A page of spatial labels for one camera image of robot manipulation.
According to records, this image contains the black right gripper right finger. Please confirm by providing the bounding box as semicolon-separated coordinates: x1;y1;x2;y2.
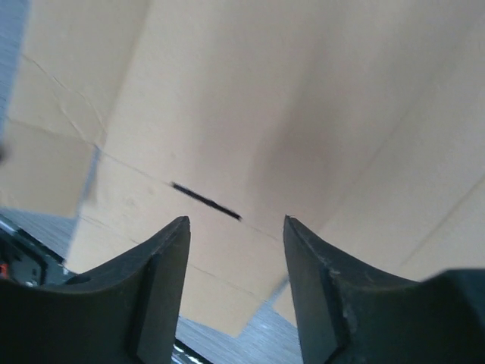
283;217;484;363

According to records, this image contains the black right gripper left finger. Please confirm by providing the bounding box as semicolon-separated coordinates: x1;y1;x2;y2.
1;216;190;363

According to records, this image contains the brown cardboard box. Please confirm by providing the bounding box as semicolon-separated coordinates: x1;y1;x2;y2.
1;1;484;337

